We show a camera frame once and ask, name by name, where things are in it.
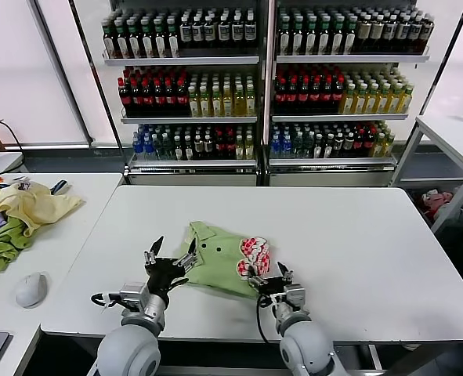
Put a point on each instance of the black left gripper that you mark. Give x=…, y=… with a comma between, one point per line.
x=164, y=276

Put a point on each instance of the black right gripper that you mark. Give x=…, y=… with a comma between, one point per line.
x=274, y=288

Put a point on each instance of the green polo shirt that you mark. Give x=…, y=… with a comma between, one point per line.
x=219, y=266

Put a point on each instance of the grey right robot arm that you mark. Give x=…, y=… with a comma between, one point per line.
x=309, y=348

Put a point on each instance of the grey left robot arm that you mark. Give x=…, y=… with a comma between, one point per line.
x=131, y=348

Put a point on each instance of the clear green soda bottle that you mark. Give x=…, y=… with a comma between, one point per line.
x=308, y=147
x=298, y=147
x=160, y=149
x=168, y=149

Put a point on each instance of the blue water bottle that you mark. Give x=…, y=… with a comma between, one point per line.
x=276, y=147
x=287, y=147
x=138, y=149
x=149, y=149

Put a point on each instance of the small red-cap cola bottle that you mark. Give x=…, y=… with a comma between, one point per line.
x=231, y=149
x=220, y=149
x=359, y=147
x=370, y=147

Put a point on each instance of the blue white striped item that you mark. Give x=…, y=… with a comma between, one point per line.
x=60, y=186

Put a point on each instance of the small yellow drink bottle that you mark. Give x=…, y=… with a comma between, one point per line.
x=379, y=147
x=250, y=149
x=240, y=149
x=389, y=147

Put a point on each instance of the white computer mouse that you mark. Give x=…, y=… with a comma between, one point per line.
x=31, y=290

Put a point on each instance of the pale yellow garment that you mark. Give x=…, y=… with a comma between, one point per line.
x=35, y=203

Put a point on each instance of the crumpled green garment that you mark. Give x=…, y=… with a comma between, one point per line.
x=2, y=243

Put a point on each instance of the pink cloth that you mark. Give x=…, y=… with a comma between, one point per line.
x=435, y=199

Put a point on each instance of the black laundry basket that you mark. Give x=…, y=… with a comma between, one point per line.
x=462, y=237

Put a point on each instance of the metal beverage shelving unit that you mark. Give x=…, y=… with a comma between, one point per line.
x=182, y=61
x=352, y=58

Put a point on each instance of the green-cap dark tea bottle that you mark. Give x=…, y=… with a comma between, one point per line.
x=297, y=39
x=324, y=39
x=134, y=41
x=311, y=39
x=122, y=41
x=284, y=39
x=172, y=41
x=337, y=39
x=160, y=41
x=350, y=39
x=109, y=41
x=147, y=41

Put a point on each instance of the white-cap blue-label bottle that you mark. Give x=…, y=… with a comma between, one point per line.
x=210, y=33
x=186, y=33
x=224, y=33
x=250, y=33
x=198, y=33
x=237, y=33

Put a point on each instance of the white-cap beige-label bottle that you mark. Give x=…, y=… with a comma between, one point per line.
x=377, y=33
x=415, y=33
x=364, y=33
x=402, y=33
x=427, y=33
x=390, y=33

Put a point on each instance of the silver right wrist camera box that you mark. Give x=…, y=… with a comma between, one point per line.
x=295, y=295

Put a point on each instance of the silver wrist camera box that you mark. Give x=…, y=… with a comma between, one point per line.
x=134, y=295
x=295, y=295

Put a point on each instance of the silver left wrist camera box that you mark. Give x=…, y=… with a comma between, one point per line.
x=134, y=295

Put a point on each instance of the slanted grey metal post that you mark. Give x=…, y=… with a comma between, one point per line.
x=64, y=78

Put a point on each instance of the white metal-frame side table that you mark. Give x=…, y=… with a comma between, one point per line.
x=450, y=133

